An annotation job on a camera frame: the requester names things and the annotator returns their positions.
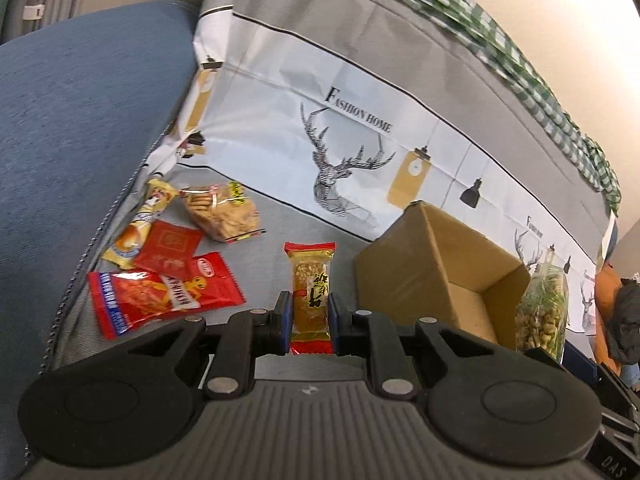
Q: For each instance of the orange plush cushion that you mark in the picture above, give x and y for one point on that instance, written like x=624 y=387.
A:
x=602 y=295

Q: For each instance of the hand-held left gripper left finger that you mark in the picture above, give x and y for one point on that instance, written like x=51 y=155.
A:
x=285 y=322

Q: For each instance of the small red square packet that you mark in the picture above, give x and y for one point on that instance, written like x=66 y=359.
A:
x=167 y=247

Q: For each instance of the yellow snack packet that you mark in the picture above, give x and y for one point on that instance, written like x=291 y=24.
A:
x=145 y=210

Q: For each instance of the peanut bar snack packet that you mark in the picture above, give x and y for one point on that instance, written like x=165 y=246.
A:
x=310 y=285

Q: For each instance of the brown cardboard box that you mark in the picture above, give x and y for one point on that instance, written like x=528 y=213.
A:
x=415 y=260

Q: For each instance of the black cloth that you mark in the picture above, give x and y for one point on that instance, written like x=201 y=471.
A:
x=627 y=320

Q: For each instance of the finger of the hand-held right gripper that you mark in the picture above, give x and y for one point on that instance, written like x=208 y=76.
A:
x=580 y=360

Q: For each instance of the white curtain clip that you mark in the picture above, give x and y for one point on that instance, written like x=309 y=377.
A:
x=34 y=11

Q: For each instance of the green pea snack bag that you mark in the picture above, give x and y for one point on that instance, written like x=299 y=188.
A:
x=542 y=310

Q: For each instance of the red spicy strip packet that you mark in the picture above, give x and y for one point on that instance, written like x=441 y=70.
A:
x=150 y=297

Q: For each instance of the blue fabric cushion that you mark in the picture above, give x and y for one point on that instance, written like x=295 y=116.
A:
x=75 y=135

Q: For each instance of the green checked cloth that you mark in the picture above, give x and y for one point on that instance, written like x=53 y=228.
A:
x=500 y=45

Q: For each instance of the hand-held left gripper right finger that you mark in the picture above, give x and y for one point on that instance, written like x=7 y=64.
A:
x=335 y=322

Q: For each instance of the grey deer print sofa cover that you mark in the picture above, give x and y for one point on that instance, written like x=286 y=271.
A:
x=400 y=85

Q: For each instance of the clear biscuit bag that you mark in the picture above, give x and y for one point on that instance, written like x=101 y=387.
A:
x=225 y=217

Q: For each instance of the white blue patterned cushion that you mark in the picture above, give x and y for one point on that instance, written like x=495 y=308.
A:
x=610 y=235

